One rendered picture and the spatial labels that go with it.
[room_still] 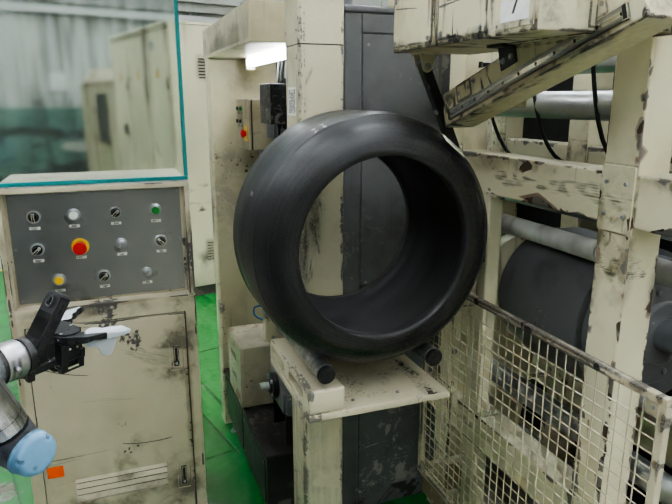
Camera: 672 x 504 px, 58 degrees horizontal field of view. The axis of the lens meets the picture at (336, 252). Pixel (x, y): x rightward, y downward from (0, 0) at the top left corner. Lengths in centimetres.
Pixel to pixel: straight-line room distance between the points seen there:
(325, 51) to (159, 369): 114
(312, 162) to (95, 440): 130
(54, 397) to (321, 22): 139
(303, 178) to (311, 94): 44
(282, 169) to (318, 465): 103
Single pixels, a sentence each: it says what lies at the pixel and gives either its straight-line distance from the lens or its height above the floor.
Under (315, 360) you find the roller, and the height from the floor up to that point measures 92.
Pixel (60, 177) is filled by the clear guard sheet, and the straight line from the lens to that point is 199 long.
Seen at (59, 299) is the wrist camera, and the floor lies 114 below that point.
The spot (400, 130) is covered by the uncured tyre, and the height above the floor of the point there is 145.
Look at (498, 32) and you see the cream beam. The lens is 133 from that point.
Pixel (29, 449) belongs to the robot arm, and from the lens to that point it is 115.
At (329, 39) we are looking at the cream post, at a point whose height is 167.
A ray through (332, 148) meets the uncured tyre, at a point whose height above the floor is 142.
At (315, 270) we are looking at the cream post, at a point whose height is 104.
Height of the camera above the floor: 152
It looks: 14 degrees down
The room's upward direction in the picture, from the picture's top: straight up
